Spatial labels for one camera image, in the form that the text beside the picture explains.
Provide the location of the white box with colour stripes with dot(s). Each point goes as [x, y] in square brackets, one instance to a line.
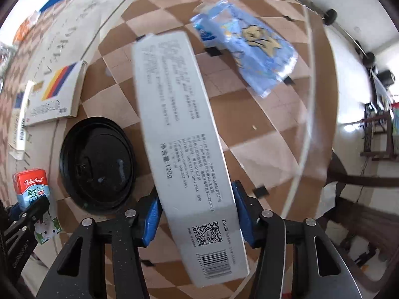
[57, 96]

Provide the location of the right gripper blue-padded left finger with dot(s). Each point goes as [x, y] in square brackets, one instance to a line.
[79, 270]

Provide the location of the barbell on floor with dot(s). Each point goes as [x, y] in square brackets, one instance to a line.
[385, 56]

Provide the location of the blue cartoon plastic bag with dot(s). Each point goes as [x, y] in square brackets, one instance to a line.
[263, 57]

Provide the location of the orange white packet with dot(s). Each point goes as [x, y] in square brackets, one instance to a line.
[25, 28]

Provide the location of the black round lid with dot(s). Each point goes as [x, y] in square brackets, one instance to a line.
[98, 165]

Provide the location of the long white toothpaste box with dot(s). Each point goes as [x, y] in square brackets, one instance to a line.
[186, 159]

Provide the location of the small red-blue milk carton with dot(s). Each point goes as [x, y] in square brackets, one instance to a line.
[29, 186]

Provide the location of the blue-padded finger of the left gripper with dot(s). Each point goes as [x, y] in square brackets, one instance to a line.
[20, 235]

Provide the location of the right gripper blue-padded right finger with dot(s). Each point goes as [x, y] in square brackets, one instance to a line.
[319, 271]

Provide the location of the brown checkered tablecloth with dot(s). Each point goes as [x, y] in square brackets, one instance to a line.
[282, 142]

